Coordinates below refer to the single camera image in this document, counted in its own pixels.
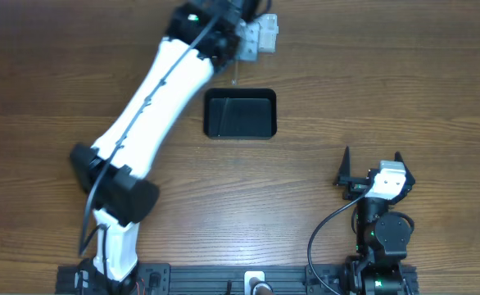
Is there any mounting rail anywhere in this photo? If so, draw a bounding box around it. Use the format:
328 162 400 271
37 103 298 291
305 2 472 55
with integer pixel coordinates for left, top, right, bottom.
55 261 419 295

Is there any black tray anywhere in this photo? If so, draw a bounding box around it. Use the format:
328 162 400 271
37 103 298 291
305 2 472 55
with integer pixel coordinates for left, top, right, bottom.
202 87 278 141

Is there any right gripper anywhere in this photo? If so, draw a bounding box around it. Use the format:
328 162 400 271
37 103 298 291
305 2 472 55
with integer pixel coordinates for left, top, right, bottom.
333 146 416 202

